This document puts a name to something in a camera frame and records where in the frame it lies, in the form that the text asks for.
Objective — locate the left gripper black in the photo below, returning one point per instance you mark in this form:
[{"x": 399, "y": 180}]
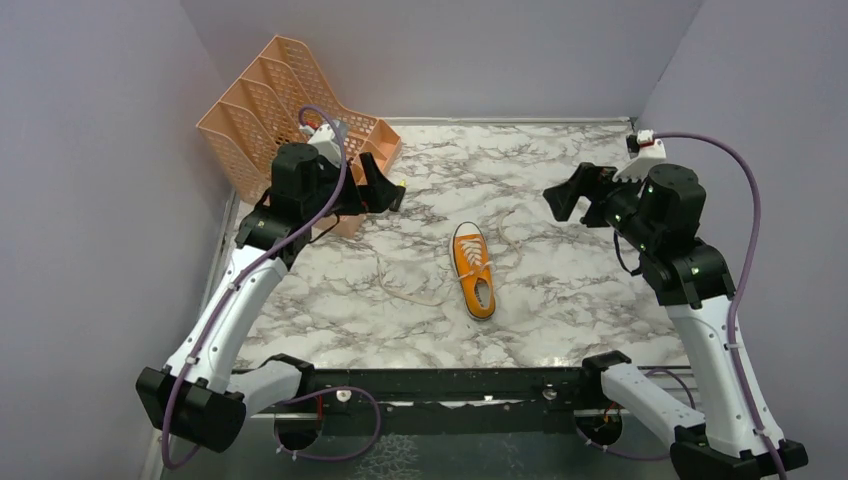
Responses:
[{"x": 373, "y": 197}]

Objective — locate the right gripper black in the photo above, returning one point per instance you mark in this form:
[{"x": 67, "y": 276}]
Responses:
[{"x": 595, "y": 182}]

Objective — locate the orange canvas sneaker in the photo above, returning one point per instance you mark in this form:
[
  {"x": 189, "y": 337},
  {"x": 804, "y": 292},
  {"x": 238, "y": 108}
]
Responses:
[{"x": 473, "y": 267}]

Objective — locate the white shoelace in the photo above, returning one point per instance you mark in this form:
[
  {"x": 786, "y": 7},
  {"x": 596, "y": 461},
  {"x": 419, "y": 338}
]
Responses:
[{"x": 430, "y": 285}]

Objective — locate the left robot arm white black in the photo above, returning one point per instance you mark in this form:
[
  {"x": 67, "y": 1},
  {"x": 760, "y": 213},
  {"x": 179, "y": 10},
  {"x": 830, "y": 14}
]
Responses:
[{"x": 196, "y": 395}]

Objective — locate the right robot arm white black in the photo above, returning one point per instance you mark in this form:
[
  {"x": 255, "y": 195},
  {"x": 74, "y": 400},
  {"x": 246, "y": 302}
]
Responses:
[{"x": 731, "y": 434}]

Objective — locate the peach plastic file organizer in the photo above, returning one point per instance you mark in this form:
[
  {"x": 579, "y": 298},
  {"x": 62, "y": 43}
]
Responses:
[{"x": 259, "y": 112}]

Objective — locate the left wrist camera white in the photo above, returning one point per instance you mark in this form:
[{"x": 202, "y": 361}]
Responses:
[{"x": 323, "y": 138}]

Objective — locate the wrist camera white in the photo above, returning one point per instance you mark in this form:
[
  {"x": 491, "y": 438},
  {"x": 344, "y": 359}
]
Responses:
[
  {"x": 323, "y": 138},
  {"x": 647, "y": 151}
]

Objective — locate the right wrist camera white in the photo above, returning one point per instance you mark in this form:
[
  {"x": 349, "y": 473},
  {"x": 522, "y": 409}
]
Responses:
[{"x": 647, "y": 151}]

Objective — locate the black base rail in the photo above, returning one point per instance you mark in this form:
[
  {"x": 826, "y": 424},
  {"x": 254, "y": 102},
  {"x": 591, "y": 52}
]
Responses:
[{"x": 450, "y": 401}]

